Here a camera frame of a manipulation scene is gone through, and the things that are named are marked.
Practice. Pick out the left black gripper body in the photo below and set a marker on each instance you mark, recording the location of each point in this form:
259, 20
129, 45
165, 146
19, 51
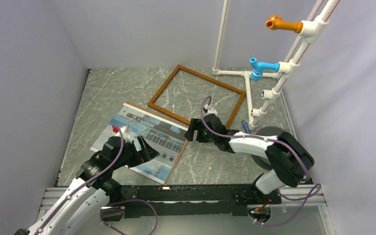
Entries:
130, 156

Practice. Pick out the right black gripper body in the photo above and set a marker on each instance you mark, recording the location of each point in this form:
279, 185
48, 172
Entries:
203, 136

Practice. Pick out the building photo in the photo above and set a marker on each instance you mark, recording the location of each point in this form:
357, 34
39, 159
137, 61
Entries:
165, 136

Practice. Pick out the wooden picture frame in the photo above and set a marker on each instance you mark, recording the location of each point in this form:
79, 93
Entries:
177, 93

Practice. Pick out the red blue screwdriver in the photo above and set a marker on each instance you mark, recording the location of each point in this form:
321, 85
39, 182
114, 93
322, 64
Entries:
245, 126

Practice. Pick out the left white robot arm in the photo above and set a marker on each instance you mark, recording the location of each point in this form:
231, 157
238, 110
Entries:
93, 187

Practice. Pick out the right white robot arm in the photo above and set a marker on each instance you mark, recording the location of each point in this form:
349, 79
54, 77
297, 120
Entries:
289, 160

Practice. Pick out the blue pipe fitting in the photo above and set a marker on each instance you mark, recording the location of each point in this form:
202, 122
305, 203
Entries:
259, 67

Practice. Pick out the orange pipe fitting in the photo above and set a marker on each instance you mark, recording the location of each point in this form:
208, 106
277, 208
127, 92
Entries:
275, 22

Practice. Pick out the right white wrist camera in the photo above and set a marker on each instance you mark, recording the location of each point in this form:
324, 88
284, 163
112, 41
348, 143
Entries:
209, 110

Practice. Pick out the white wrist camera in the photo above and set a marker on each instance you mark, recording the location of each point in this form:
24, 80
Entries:
125, 132
209, 110

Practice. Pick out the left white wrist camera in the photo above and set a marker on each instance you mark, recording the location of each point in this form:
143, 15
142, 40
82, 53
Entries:
125, 132

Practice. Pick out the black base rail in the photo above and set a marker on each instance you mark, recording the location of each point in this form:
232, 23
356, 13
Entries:
233, 199

